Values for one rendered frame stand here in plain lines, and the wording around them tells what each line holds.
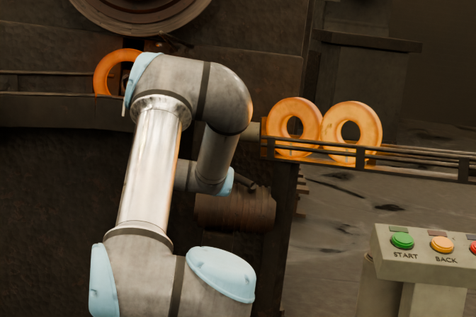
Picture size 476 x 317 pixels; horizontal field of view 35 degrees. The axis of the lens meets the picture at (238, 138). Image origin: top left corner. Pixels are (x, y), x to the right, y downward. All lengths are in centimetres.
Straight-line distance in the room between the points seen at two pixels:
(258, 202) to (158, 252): 78
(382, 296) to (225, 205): 54
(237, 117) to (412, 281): 45
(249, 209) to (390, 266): 63
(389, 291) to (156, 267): 57
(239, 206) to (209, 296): 79
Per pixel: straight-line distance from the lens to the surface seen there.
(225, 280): 116
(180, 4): 202
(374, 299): 159
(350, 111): 184
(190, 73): 141
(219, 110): 142
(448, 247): 145
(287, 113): 192
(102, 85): 208
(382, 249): 141
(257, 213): 195
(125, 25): 205
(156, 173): 129
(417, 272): 142
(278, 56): 214
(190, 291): 118
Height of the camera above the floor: 99
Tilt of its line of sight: 10 degrees down
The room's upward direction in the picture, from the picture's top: 7 degrees clockwise
